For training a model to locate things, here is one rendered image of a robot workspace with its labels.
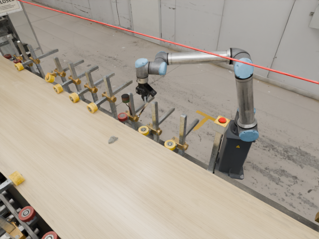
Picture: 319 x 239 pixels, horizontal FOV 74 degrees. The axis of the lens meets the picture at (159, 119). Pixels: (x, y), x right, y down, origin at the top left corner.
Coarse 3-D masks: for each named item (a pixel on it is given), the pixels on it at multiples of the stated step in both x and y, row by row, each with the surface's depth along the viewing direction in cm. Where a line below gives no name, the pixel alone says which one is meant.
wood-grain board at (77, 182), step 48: (0, 96) 204; (48, 96) 201; (0, 144) 159; (48, 144) 157; (96, 144) 156; (144, 144) 154; (48, 192) 129; (96, 192) 128; (144, 192) 127; (192, 192) 126; (240, 192) 125
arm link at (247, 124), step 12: (240, 60) 136; (240, 72) 137; (252, 72) 136; (240, 84) 145; (252, 84) 146; (240, 96) 152; (252, 96) 152; (240, 108) 160; (252, 108) 158; (240, 120) 170; (252, 120) 166; (240, 132) 173; (252, 132) 167
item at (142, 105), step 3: (150, 96) 203; (150, 99) 200; (141, 105) 194; (144, 105) 196; (135, 108) 191; (138, 108) 191; (141, 108) 194; (135, 111) 188; (138, 111) 192; (126, 120) 182; (123, 123) 180
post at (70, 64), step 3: (69, 63) 197; (72, 63) 199; (69, 66) 199; (72, 66) 200; (69, 69) 203; (72, 69) 201; (72, 72) 202; (75, 72) 205; (72, 75) 206; (75, 75) 207; (75, 78) 208; (75, 84) 213; (78, 84) 214; (78, 87) 215; (78, 90) 217; (81, 96) 222; (81, 99) 225
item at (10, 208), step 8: (8, 192) 202; (8, 200) 147; (16, 200) 209; (8, 208) 129; (16, 208) 142; (8, 216) 138; (16, 216) 125; (16, 224) 134; (24, 224) 122; (0, 232) 141; (32, 232) 118; (40, 232) 156
